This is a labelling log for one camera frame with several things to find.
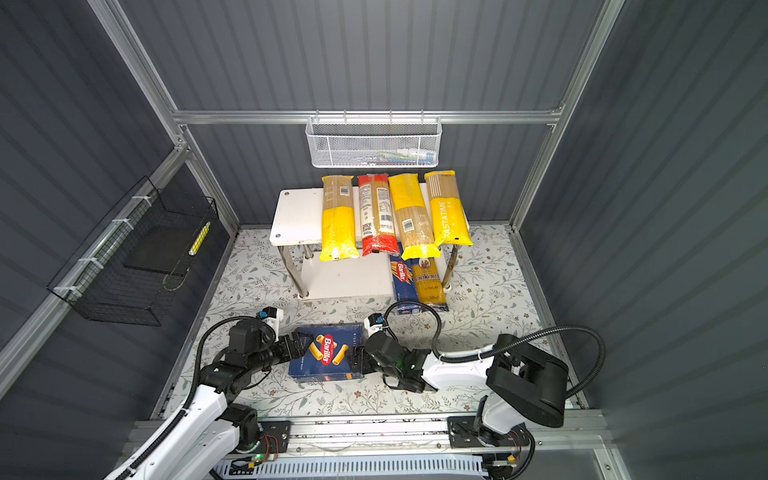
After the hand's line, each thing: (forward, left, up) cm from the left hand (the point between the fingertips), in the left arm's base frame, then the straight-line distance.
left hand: (304, 340), depth 82 cm
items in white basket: (+47, -29, +27) cm, 62 cm away
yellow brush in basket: (+21, +26, +20) cm, 39 cm away
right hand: (-4, -14, -2) cm, 15 cm away
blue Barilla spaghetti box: (+19, -29, +3) cm, 35 cm away
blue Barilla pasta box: (-5, -6, -1) cm, 8 cm away
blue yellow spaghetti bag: (+15, -37, +1) cm, 40 cm away
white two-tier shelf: (+17, -2, +27) cm, 32 cm away
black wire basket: (+12, +39, +21) cm, 46 cm away
